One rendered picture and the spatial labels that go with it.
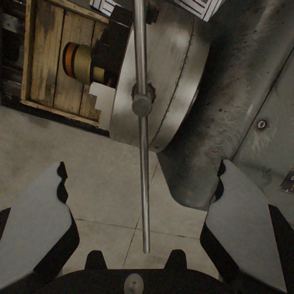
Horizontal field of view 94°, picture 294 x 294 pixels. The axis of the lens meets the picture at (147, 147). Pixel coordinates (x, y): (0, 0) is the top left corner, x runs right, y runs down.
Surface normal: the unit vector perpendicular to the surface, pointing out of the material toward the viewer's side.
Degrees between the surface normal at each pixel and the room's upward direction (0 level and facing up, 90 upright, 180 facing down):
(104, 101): 4
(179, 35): 26
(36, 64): 0
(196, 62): 16
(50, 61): 0
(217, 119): 41
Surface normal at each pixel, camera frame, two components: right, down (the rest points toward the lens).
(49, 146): 0.06, 0.31
